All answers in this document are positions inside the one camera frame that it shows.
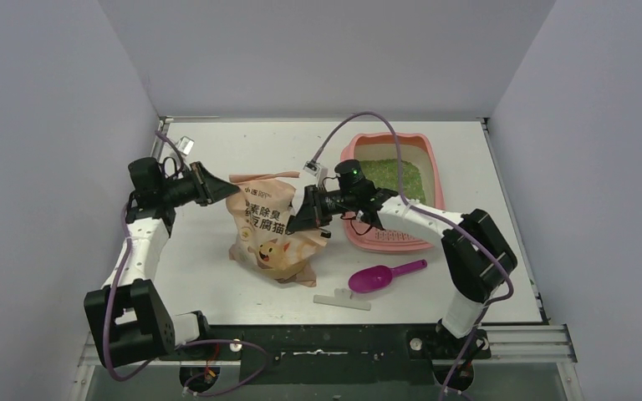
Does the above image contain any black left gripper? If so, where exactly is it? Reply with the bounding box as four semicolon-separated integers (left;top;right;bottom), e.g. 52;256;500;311
159;161;239;208

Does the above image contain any beige cat litter bag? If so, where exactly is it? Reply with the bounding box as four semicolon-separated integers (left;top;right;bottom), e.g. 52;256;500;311
226;171;328;287

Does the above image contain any purple litter scoop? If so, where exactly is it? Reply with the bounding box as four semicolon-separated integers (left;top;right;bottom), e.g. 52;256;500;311
348;259;428;293

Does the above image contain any white bag clip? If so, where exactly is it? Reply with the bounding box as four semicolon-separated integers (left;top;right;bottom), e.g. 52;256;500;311
313;292;372;311

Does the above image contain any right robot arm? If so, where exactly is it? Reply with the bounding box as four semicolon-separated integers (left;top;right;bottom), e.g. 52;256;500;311
286;159;518;357

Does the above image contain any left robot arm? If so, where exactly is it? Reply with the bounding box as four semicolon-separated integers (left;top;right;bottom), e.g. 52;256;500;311
84;157;240;368

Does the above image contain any green cat litter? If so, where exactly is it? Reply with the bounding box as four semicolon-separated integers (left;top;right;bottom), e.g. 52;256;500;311
357;158;427;205

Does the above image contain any pink litter box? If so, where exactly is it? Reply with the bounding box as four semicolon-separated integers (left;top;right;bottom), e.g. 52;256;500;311
341;132;445;253

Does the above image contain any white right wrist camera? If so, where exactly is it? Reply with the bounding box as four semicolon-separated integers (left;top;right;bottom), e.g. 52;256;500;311
303;160;328;189

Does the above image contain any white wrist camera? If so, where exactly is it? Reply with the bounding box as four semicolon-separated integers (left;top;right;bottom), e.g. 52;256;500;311
303;160;328;189
176;136;195;156

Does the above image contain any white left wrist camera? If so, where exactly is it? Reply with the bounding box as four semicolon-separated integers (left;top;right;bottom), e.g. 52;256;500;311
176;136;195;156

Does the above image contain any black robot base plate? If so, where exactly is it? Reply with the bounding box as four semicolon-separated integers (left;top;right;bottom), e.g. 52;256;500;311
157;323;491;388

